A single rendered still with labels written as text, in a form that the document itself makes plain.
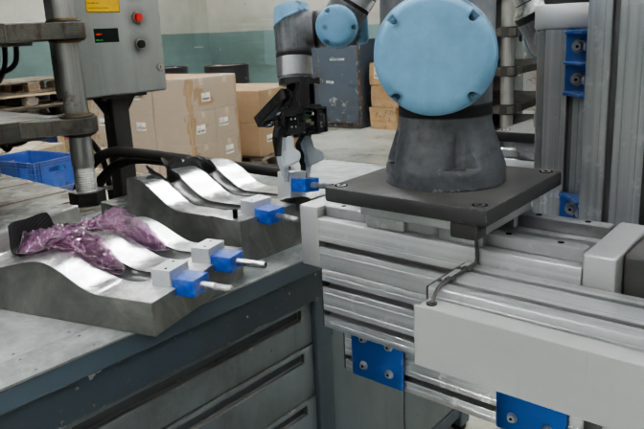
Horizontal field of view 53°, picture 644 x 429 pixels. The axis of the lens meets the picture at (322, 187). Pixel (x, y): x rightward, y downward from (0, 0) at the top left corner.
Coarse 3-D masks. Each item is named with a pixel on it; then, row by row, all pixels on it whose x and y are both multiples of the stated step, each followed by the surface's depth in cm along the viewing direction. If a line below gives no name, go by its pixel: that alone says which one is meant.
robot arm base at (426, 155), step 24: (408, 120) 78; (432, 120) 76; (456, 120) 76; (480, 120) 77; (408, 144) 78; (432, 144) 76; (456, 144) 76; (480, 144) 76; (408, 168) 78; (432, 168) 76; (456, 168) 77; (480, 168) 76; (504, 168) 79
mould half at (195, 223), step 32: (224, 160) 159; (128, 192) 145; (160, 192) 139; (224, 192) 146; (320, 192) 140; (192, 224) 131; (224, 224) 124; (256, 224) 125; (288, 224) 132; (256, 256) 126
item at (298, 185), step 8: (280, 176) 135; (288, 176) 133; (296, 176) 134; (304, 176) 136; (280, 184) 135; (288, 184) 133; (296, 184) 132; (304, 184) 131; (312, 184) 131; (320, 184) 130; (328, 184) 129; (280, 192) 135; (288, 192) 133; (296, 192) 135; (304, 192) 136
